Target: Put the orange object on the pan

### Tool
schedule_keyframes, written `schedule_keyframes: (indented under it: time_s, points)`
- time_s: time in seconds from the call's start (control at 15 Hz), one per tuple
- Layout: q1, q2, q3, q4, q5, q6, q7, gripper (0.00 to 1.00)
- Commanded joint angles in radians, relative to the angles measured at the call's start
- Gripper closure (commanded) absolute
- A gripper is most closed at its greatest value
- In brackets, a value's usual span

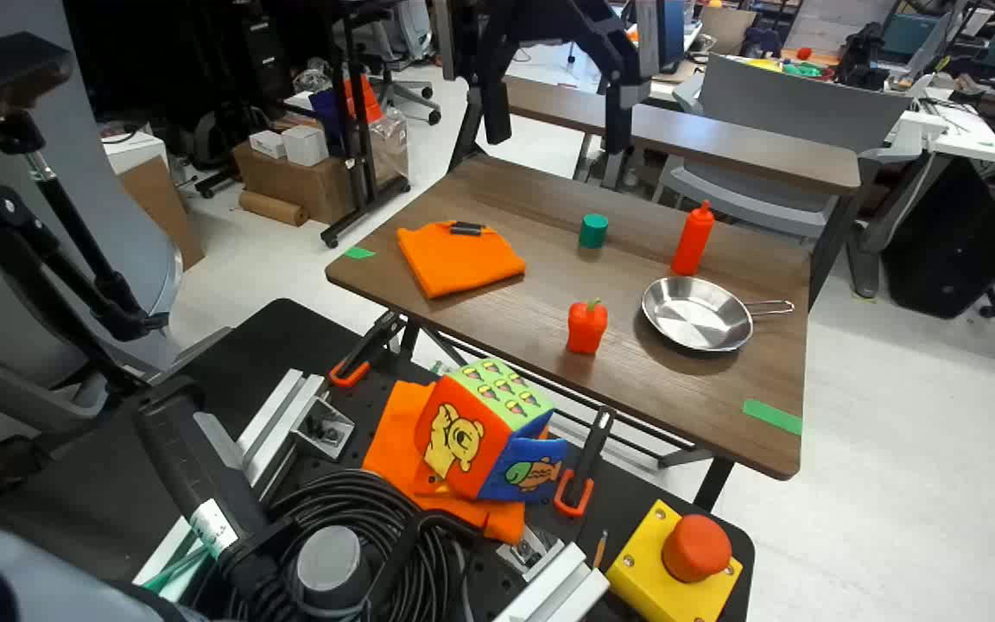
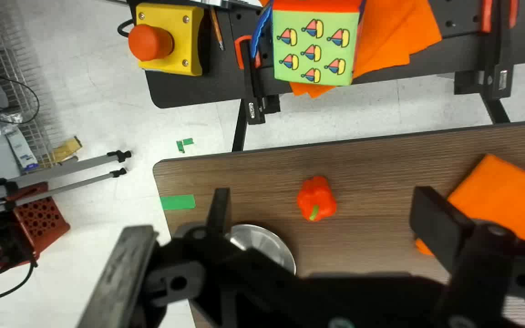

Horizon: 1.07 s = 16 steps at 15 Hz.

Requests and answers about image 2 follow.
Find orange folded cloth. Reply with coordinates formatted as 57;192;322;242
413;152;525;256

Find green floor tape mark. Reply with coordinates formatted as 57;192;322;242
174;136;196;154

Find gold foil packet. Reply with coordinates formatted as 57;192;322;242
41;134;85;167

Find colourful soft picture cube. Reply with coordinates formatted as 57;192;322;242
269;0;362;87

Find blue cable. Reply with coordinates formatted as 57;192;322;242
247;0;274;61

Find orange toy bell pepper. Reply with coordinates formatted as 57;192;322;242
294;172;338;223

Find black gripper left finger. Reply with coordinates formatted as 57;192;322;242
205;185;232;245

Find yellow emergency stop box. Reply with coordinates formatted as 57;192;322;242
125;0;205;78

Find grey wire rack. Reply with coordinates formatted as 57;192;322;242
0;0;50;160

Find black cart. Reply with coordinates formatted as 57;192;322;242
141;0;525;152

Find black orange bar clamp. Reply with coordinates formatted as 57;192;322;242
232;32;282;125

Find orange cloth pile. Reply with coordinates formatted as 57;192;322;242
287;0;444;99

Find green tape strip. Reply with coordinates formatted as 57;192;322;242
158;192;196;212

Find orange pencil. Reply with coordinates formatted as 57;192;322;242
207;5;225;50

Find silver metal pan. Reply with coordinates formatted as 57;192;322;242
223;222;298;276

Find red plastic crate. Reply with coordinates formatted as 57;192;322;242
6;194;72;256

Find white plastic packet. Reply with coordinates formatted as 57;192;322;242
0;116;39;181

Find grey tripod legs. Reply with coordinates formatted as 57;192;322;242
0;147;132;222

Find black clamp orange handles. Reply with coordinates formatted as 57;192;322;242
451;0;521;125

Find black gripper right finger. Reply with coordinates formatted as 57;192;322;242
407;183;477;276

